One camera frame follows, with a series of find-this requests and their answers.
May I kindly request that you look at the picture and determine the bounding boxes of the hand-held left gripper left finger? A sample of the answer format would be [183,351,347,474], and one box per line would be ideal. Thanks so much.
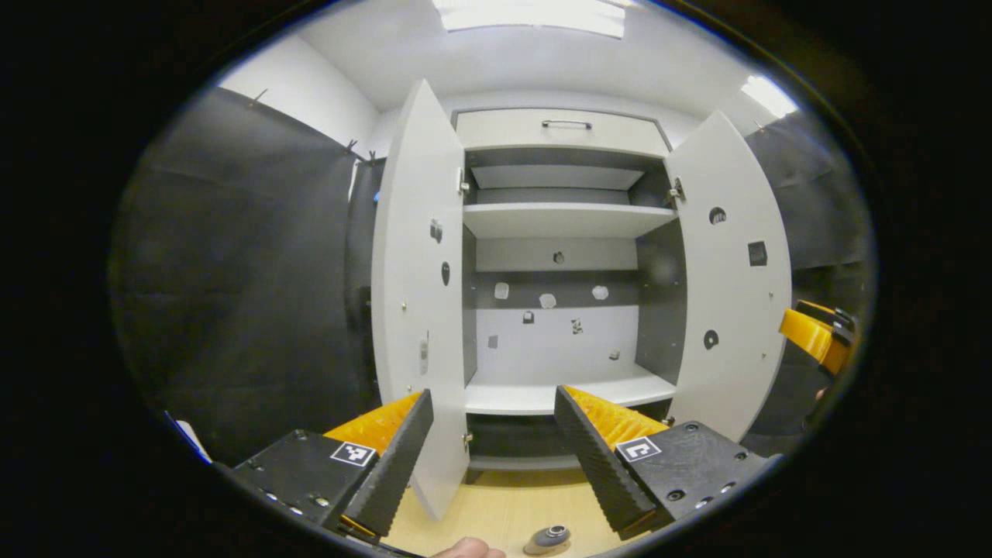
[213,389,435,541]

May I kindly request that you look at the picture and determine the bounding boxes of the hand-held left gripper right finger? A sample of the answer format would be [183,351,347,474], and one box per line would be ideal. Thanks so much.
[553,385,768,541]

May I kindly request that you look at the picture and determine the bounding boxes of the white cabinet door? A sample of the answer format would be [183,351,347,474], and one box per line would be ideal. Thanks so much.
[370,77,471,522]
[665,110,793,443]

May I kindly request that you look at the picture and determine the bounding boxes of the silver bottle with pink label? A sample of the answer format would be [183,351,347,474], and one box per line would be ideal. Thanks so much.
[523,525,573,557]

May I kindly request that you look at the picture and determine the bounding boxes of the white cabinet drawer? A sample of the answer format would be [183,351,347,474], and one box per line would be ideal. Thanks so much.
[454,108,672,159]

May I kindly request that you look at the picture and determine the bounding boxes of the computer monitor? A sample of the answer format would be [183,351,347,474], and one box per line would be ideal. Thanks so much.
[163,411,212,464]

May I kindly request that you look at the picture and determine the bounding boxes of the black backdrop cloth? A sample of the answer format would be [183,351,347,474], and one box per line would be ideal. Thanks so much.
[112,85,877,466]

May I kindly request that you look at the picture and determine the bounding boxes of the large ceiling light panel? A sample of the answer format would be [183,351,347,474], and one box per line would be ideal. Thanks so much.
[432,0,627,40]

